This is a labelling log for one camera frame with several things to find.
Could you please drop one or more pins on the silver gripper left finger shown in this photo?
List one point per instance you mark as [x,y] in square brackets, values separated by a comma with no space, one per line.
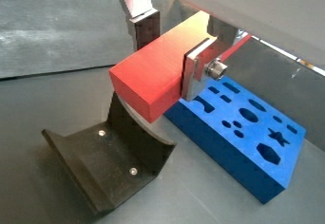
[144,21]

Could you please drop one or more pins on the red rectangular block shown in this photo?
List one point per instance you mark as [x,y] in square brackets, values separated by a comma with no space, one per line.
[145,79]

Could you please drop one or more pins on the blue shape sorting board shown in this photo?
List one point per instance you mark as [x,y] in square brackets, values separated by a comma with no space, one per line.
[251,139]

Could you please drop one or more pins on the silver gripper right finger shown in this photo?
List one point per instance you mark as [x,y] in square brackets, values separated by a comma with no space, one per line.
[203,60]

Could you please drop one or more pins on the black curved fixture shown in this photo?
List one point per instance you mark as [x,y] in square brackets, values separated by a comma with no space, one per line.
[112,158]

